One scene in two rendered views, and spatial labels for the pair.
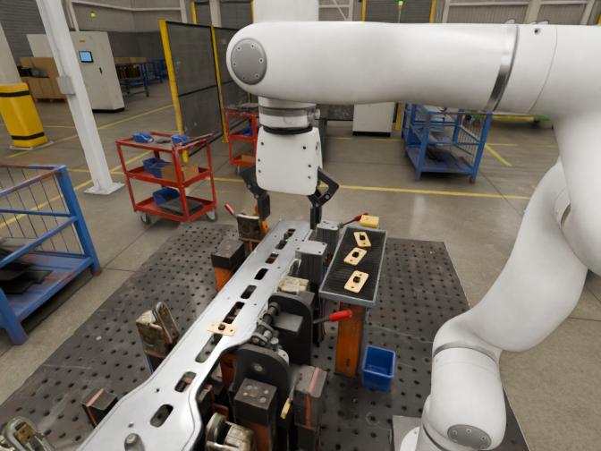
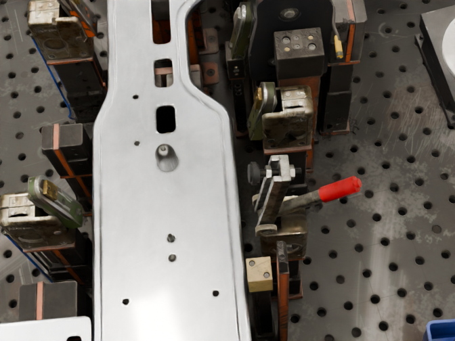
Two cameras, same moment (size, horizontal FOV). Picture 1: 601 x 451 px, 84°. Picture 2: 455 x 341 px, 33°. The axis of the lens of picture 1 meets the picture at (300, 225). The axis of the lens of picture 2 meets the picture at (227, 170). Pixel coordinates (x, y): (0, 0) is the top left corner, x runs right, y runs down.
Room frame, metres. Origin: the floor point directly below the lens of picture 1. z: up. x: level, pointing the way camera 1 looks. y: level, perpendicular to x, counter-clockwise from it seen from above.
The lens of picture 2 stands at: (-0.16, 0.36, 2.06)
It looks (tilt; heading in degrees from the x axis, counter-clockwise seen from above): 65 degrees down; 346
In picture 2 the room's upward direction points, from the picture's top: 9 degrees counter-clockwise
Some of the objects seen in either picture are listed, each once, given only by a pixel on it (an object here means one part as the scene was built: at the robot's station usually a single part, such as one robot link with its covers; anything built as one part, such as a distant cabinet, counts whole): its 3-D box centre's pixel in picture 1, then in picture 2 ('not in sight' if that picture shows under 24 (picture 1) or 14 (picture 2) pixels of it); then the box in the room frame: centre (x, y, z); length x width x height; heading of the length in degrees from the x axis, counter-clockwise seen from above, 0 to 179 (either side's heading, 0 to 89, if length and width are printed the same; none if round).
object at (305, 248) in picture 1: (310, 293); not in sight; (0.95, -0.04, 0.90); 0.13 x 0.10 x 0.41; 72
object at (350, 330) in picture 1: (351, 319); not in sight; (0.81, -0.17, 0.92); 0.10 x 0.08 x 0.45; 162
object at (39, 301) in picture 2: not in sight; (72, 324); (0.24, 0.57, 0.84); 0.11 x 0.10 x 0.28; 72
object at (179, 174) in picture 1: (173, 181); not in sight; (3.19, 1.30, 0.49); 0.81 x 0.47 x 0.97; 65
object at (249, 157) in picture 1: (253, 138); not in sight; (4.94, 0.69, 0.49); 0.81 x 0.46 x 0.97; 159
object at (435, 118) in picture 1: (428, 120); not in sight; (6.39, -2.39, 0.47); 1.20 x 0.80 x 0.95; 169
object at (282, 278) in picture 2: not in sight; (282, 304); (0.10, 0.25, 0.95); 0.03 x 0.01 x 0.50; 162
